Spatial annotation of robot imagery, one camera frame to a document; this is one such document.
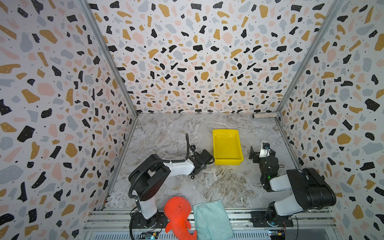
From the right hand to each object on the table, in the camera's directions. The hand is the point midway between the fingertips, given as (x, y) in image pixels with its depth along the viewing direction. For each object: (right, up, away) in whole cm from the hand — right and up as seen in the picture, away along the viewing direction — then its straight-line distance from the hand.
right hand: (259, 144), depth 89 cm
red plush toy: (-46, -29, -20) cm, 58 cm away
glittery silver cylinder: (+17, +20, +30) cm, 40 cm away
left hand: (-35, -11, +3) cm, 37 cm away
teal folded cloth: (-30, -36, -16) cm, 49 cm away
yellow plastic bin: (-18, -3, +11) cm, 21 cm away
